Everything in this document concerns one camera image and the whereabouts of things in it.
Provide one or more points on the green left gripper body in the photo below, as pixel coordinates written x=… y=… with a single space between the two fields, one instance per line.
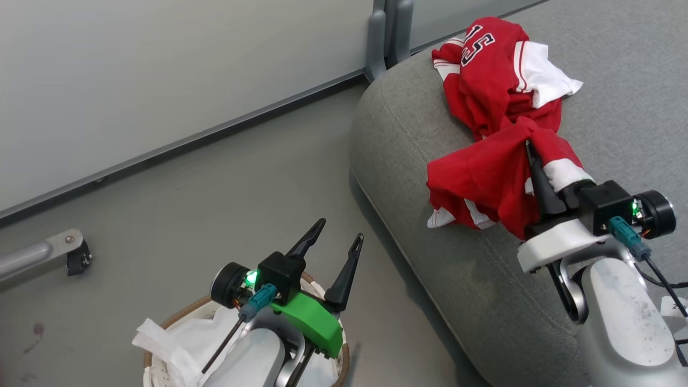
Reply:
x=317 y=325

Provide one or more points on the grey partition foot bar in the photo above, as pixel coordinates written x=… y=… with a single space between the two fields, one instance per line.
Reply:
x=32 y=255

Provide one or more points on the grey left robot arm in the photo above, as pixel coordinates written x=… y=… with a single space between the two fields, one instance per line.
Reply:
x=247 y=360

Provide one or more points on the white basket liner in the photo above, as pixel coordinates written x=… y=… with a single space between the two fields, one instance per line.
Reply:
x=183 y=344

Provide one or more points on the woven laundry basket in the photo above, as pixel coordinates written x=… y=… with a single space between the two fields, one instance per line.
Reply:
x=185 y=310

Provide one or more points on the grey partition foot upright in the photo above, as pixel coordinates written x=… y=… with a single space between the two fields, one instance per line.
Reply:
x=400 y=32
x=376 y=43

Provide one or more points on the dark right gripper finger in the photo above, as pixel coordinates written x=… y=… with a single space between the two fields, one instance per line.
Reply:
x=575 y=193
x=544 y=185

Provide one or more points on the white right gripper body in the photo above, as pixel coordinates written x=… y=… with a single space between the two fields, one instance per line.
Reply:
x=559 y=244

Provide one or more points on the red and white jersey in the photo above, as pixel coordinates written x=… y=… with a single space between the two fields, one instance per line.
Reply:
x=484 y=172

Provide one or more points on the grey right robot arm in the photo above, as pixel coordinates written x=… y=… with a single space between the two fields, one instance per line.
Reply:
x=623 y=322

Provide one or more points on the black round right gripper motor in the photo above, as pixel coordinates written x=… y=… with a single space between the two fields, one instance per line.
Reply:
x=657 y=214

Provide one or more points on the grey partition bottom rail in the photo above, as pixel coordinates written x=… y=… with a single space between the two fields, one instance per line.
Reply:
x=188 y=141

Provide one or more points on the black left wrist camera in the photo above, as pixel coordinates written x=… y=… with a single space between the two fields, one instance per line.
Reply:
x=279 y=274

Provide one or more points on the black round left gripper motor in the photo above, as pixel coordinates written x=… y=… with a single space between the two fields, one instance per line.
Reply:
x=228 y=285

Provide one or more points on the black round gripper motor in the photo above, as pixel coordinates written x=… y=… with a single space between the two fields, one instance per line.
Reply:
x=228 y=285
x=657 y=214

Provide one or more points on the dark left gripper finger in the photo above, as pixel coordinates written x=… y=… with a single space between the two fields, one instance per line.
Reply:
x=344 y=279
x=309 y=239

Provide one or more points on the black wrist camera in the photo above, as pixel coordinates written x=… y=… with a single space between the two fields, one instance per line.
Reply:
x=604 y=207
x=279 y=274

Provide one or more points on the black caster wheel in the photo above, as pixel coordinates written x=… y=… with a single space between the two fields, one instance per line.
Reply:
x=79 y=262

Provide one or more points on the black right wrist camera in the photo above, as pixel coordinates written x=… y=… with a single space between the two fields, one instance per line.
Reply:
x=604 y=207

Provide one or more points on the grey double partition post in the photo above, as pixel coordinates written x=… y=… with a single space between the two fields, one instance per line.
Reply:
x=386 y=4

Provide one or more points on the grey fabric sofa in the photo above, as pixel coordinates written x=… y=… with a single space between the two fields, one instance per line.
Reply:
x=430 y=279

